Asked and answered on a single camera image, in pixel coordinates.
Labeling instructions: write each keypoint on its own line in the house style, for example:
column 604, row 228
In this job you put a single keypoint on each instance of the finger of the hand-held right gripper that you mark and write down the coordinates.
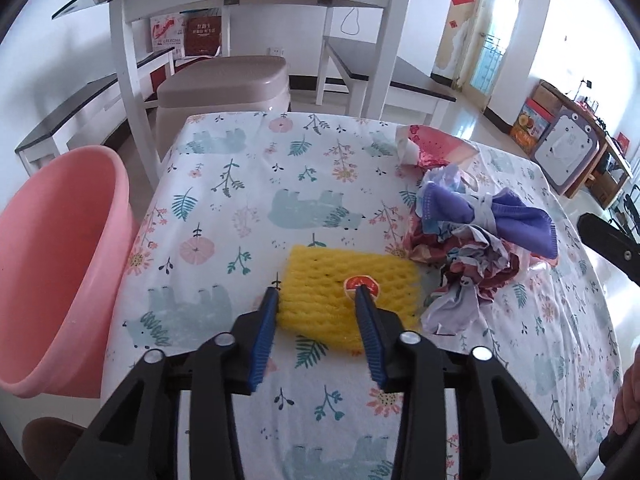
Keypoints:
column 615, row 245

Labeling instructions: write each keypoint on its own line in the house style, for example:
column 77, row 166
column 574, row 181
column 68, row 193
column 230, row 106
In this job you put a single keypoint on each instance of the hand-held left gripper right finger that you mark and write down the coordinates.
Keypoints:
column 372, row 345

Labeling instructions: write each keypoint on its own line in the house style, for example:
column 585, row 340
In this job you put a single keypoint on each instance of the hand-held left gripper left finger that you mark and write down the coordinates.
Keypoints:
column 262, row 340

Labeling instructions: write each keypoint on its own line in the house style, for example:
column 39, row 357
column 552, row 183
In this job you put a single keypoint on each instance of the large yellow foam net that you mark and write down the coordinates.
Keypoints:
column 320, row 280

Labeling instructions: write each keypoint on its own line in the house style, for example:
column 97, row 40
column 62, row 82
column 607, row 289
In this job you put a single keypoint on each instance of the pink plastic bucket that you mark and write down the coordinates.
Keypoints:
column 60, row 260

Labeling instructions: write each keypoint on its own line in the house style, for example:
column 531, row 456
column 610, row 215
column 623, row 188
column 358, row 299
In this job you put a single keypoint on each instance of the person's right hand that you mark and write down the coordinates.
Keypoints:
column 629, row 400

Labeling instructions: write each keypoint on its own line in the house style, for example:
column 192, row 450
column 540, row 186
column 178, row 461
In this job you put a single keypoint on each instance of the black chair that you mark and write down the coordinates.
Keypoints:
column 627, row 215

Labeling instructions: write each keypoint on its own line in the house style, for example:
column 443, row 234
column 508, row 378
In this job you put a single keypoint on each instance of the wooden desk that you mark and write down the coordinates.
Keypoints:
column 612, row 160

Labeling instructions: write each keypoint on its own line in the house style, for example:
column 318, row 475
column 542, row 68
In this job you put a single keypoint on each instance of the purple cloth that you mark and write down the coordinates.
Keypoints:
column 520, row 220

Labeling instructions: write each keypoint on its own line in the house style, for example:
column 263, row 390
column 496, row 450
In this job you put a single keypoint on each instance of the grey drawing board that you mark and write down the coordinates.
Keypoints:
column 567, row 152

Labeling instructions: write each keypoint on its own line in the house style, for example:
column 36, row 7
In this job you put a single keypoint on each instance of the crumpled dark red paper wrapper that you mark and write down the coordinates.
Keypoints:
column 480, row 270

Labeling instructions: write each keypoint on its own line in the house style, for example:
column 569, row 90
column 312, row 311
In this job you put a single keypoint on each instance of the colourful fruit box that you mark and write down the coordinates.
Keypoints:
column 530, row 127

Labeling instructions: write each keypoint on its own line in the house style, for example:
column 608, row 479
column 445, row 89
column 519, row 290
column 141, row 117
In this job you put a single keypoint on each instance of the floral printed tablecloth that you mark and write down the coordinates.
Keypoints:
column 250, row 185

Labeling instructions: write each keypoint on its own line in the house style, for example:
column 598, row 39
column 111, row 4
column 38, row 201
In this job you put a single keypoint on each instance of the brown cardboard carton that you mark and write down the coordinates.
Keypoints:
column 545, row 95

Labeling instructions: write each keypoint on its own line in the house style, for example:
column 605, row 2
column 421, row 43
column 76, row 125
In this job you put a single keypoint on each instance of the pink patterned wrapper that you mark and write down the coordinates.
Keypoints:
column 435, row 142

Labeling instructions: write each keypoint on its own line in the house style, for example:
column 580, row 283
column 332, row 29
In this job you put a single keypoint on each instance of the glass panel door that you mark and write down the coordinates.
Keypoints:
column 487, row 60

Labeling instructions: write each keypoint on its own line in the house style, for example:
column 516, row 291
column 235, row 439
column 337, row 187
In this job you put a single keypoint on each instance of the brown round stool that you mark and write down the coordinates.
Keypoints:
column 47, row 445

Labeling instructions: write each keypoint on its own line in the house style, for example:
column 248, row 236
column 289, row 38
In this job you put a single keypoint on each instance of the beige plastic stool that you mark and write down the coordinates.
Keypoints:
column 220, row 80

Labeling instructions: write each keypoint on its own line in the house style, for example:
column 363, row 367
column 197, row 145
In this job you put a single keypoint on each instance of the dark-top white bench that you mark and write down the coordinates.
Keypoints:
column 395, row 67
column 75, row 105

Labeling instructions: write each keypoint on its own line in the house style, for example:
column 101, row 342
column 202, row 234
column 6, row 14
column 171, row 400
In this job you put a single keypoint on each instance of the dark red shopping bag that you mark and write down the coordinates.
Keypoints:
column 204, row 35

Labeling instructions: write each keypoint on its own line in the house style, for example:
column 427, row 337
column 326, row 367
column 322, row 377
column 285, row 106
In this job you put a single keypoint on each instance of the white and red shopping bag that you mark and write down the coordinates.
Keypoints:
column 167, row 32

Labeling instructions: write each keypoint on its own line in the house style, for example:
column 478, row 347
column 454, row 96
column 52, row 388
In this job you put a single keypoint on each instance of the glass-top white table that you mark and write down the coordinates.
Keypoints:
column 250, row 0

